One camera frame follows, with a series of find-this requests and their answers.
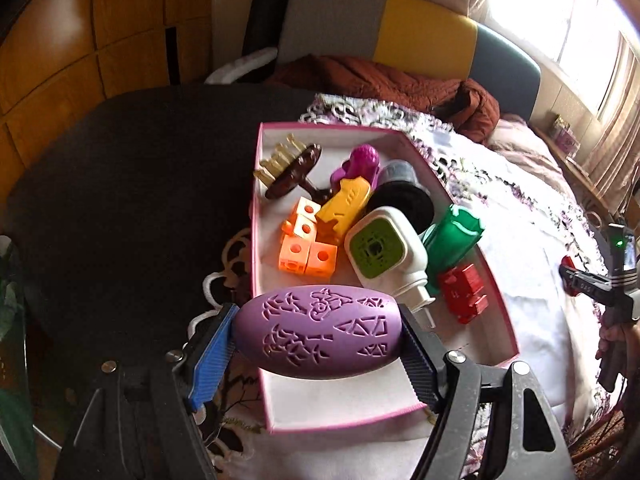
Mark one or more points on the brown toy cake stand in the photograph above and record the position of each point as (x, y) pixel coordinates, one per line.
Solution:
(295, 170)

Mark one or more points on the white chair armrest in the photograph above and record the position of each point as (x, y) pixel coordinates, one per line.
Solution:
(245, 62)

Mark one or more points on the purple oval patterned case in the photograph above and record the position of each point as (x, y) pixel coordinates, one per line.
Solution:
(310, 345)

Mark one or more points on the white embroidered floral tablecloth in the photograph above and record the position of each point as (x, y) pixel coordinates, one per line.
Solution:
(530, 260)

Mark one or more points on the pale pink duvet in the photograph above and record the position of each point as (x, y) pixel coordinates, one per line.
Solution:
(525, 150)

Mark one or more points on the pink cardboard box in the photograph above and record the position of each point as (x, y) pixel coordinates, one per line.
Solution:
(320, 400)

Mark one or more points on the orange linked cubes toy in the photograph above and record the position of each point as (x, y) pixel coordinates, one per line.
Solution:
(305, 250)

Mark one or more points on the small pink purple box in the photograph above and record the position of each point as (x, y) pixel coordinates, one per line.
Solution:
(567, 137)

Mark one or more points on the bright window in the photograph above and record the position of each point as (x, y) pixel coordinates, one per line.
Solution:
(575, 20)

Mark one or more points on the grey yellow blue headboard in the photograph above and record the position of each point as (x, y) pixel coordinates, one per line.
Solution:
(425, 30)

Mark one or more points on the green plastic holder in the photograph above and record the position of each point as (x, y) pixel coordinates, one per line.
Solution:
(452, 240)

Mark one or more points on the person's right hand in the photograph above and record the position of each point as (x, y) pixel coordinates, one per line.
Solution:
(607, 341)

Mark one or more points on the shiny red cylindrical case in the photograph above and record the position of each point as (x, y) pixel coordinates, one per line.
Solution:
(567, 262)

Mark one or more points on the wooden wardrobe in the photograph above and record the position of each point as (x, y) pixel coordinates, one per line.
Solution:
(100, 35)

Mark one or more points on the purple plastic toy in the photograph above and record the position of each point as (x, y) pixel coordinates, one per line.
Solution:
(362, 160)

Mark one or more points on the brown wicker chair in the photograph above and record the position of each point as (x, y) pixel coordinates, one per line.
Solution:
(605, 430)

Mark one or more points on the wooden bedside shelf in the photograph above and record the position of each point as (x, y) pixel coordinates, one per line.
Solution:
(575, 170)

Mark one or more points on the white green plug-in device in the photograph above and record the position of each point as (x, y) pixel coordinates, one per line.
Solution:
(400, 245)

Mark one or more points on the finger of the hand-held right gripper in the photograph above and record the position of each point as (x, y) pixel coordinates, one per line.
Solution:
(585, 282)

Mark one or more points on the black rolled mat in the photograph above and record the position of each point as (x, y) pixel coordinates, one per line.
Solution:
(265, 10)

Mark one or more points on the black spool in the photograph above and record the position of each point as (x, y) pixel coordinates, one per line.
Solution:
(400, 200)

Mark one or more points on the yellow orange toy truck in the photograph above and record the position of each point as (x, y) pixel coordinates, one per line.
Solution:
(342, 205)

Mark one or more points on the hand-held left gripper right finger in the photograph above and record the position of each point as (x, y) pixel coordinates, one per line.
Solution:
(417, 360)

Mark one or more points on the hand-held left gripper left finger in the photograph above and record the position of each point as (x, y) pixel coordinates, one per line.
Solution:
(212, 360)

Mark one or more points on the rust brown quilted jacket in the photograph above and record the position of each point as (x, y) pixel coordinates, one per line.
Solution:
(380, 80)

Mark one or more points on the red puzzle-shaped block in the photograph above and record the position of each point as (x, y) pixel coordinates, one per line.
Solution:
(462, 290)

